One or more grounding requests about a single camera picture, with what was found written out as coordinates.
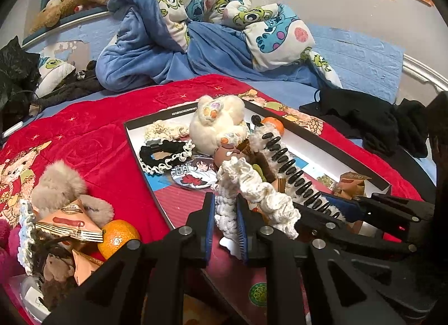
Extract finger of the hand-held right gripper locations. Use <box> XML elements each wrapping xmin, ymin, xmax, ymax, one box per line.
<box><xmin>327</xmin><ymin>192</ymin><xmax>436</xmax><ymax>224</ymax></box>
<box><xmin>296</xmin><ymin>206</ymin><xmax>424</xmax><ymax>254</ymax></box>

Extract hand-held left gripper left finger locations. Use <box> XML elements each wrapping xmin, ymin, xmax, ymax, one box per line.
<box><xmin>44</xmin><ymin>192</ymin><xmax>216</xmax><ymax>325</ymax></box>

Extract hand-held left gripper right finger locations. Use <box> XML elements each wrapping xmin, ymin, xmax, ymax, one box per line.
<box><xmin>236</xmin><ymin>193</ymin><xmax>408</xmax><ymax>325</ymax></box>

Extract orange triangular snack packet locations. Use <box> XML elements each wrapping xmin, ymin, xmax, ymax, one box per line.
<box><xmin>238</xmin><ymin>138</ymin><xmax>261</xmax><ymax>158</ymax></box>
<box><xmin>332</xmin><ymin>171</ymin><xmax>372</xmax><ymax>200</ymax></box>
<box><xmin>35</xmin><ymin>199</ymin><xmax>104</xmax><ymax>243</ymax></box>
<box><xmin>72</xmin><ymin>249</ymin><xmax>106</xmax><ymax>287</ymax></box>

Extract black shallow box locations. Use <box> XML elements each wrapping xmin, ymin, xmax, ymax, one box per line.
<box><xmin>124</xmin><ymin>99</ymin><xmax>392</xmax><ymax>325</ymax></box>

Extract brown fluffy hair claw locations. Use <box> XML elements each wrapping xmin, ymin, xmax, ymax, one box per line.
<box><xmin>33</xmin><ymin>230</ymin><xmax>83</xmax><ymax>312</ymax></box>

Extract blue white crocheted scrunchie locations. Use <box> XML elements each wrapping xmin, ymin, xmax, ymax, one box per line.
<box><xmin>16</xmin><ymin>200</ymin><xmax>39</xmax><ymax>275</ymax></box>

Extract magenta plush toy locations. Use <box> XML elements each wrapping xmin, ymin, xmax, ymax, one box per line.
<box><xmin>0</xmin><ymin>218</ymin><xmax>27</xmax><ymax>277</ymax></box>

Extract round cartoon badge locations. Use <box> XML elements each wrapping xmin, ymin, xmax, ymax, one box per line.
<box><xmin>170</xmin><ymin>154</ymin><xmax>219</xmax><ymax>189</ymax></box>

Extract brown doll figure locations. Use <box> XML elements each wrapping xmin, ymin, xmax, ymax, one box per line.
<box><xmin>214</xmin><ymin>136</ymin><xmax>246</xmax><ymax>168</ymax></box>

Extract black clothes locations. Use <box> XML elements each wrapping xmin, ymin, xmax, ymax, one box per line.
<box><xmin>299</xmin><ymin>86</ymin><xmax>429</xmax><ymax>158</ymax></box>

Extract tangerine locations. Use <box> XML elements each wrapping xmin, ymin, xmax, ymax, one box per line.
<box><xmin>97</xmin><ymin>219</ymin><xmax>141</xmax><ymax>260</ymax></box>
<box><xmin>261</xmin><ymin>116</ymin><xmax>285</xmax><ymax>136</ymax></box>

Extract black white-lace scrunchie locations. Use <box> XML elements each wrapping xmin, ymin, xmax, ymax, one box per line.
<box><xmin>139</xmin><ymin>139</ymin><xmax>196</xmax><ymax>175</ymax></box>

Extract white plush toy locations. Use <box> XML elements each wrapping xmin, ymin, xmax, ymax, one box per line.
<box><xmin>189</xmin><ymin>95</ymin><xmax>250</xmax><ymax>156</ymax></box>

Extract cream crocheted scrunchie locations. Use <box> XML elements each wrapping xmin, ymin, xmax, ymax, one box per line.
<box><xmin>144</xmin><ymin>119</ymin><xmax>191</xmax><ymax>142</ymax></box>

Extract blue bed sheet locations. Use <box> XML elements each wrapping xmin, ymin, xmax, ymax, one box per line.
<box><xmin>21</xmin><ymin>13</ymin><xmax>438</xmax><ymax>186</ymax></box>

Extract red printed blanket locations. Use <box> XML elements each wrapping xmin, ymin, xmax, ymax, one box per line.
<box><xmin>0</xmin><ymin>74</ymin><xmax>424</xmax><ymax>325</ymax></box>

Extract grey fur scrunchie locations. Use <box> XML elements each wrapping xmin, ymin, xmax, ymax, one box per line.
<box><xmin>31</xmin><ymin>160</ymin><xmax>115</xmax><ymax>228</ymax></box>

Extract clear plastic bag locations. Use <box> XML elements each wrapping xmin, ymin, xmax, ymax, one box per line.
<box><xmin>9</xmin><ymin>274</ymin><xmax>53</xmax><ymax>322</ymax></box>

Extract blue cartoon printed quilt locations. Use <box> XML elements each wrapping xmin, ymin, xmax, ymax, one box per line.
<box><xmin>96</xmin><ymin>0</ymin><xmax>344</xmax><ymax>93</ymax></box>

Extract white slim device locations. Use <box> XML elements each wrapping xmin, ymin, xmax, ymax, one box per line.
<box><xmin>2</xmin><ymin>122</ymin><xmax>25</xmax><ymax>138</ymax></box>

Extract small cartoon print pillow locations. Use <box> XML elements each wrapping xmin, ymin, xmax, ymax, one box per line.
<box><xmin>33</xmin><ymin>56</ymin><xmax>76</xmax><ymax>99</ymax></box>

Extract black plastic bag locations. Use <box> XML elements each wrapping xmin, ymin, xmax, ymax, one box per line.
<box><xmin>0</xmin><ymin>35</ymin><xmax>41</xmax><ymax>130</ymax></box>

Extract grey bed headboard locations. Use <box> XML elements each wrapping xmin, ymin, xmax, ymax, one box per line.
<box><xmin>21</xmin><ymin>8</ymin><xmax>113</xmax><ymax>49</ymax></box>

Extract brown plush dog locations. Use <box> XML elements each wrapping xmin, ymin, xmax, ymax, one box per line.
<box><xmin>26</xmin><ymin>0</ymin><xmax>118</xmax><ymax>33</ymax></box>

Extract white bed frame rail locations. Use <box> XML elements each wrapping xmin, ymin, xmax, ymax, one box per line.
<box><xmin>402</xmin><ymin>54</ymin><xmax>448</xmax><ymax>91</ymax></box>

